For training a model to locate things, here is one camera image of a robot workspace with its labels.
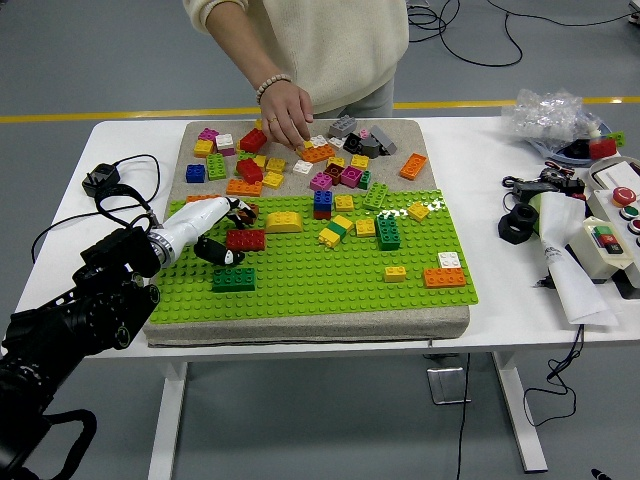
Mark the black power adapter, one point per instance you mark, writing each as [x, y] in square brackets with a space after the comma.
[535, 188]

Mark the long grey brick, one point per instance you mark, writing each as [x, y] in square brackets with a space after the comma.
[385, 140]

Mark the dark green eight-stud brick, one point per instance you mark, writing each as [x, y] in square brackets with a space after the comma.
[234, 280]

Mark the small light pink brick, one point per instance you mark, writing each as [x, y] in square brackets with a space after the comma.
[365, 133]

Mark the lime green roll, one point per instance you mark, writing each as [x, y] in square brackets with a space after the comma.
[536, 215]

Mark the small black plug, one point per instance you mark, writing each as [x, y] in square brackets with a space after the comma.
[543, 283]

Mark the yellow and green brick stack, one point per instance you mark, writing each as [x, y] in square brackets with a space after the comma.
[336, 231]

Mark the white paper sheet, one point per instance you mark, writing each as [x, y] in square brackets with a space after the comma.
[570, 280]

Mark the person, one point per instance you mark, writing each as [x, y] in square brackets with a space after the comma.
[345, 50]

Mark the blue and red brick stack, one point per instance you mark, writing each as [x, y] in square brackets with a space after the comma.
[323, 202]

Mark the clear plastic bag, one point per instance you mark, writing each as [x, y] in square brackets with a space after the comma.
[545, 115]

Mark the white emergency stop control box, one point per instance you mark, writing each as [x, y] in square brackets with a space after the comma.
[605, 207]

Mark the orange eight-stud brick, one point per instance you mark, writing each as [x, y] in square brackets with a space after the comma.
[414, 166]
[244, 187]
[200, 198]
[445, 278]
[320, 153]

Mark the dark red brick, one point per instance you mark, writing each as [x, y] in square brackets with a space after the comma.
[332, 175]

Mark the white four-stud brick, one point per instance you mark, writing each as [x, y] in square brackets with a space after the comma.
[450, 260]
[319, 141]
[337, 142]
[303, 167]
[225, 140]

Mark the black brick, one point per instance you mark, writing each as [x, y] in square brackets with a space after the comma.
[352, 143]

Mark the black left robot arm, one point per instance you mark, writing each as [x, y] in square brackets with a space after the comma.
[100, 310]

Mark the yellow curved brick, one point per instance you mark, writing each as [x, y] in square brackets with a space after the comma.
[284, 222]

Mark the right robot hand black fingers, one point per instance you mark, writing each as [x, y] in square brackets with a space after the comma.
[599, 475]

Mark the blue four-stud brick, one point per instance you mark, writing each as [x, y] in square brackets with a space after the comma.
[196, 173]

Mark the black module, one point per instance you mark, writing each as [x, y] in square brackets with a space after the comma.
[572, 186]

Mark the green studded baseplate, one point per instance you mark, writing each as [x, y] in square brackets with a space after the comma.
[310, 295]

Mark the person's right forearm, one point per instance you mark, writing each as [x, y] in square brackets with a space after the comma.
[245, 50]

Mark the white table leg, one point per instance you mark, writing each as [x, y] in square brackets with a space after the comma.
[522, 425]
[167, 425]

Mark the dark grey brick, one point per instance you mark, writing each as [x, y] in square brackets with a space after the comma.
[370, 148]

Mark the yellow floor tape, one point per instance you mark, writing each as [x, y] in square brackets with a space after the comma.
[75, 117]

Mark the dark corner device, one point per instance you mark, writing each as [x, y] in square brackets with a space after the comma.
[635, 20]

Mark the large black nut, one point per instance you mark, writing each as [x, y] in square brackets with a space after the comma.
[507, 230]

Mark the lime green small brick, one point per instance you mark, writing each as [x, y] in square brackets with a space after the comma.
[617, 139]

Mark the small white bottle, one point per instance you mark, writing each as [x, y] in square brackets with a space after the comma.
[594, 132]

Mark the light blue basin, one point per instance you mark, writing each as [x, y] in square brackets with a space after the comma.
[547, 151]

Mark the light grey brick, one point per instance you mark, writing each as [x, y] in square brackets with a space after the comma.
[342, 126]

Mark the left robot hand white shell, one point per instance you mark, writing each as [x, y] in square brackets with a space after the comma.
[195, 217]

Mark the grey-brown cushion mat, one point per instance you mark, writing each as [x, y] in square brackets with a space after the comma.
[300, 334]

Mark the red eight-stud brick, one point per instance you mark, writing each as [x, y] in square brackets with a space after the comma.
[252, 141]
[247, 240]
[602, 149]

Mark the small white switch box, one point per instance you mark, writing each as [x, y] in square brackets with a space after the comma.
[587, 250]

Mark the black object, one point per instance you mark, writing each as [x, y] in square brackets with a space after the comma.
[577, 149]

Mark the person's right hand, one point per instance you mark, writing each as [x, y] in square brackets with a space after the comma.
[287, 112]

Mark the small dark green brick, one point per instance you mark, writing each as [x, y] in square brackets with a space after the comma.
[365, 180]

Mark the brown four-stud brick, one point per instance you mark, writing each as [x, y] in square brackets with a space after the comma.
[248, 216]

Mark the dark green big-stud brick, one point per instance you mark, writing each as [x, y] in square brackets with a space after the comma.
[388, 232]

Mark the silver floor plate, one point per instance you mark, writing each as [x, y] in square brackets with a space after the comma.
[445, 385]

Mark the black servo motor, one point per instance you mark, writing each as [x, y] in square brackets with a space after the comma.
[551, 175]

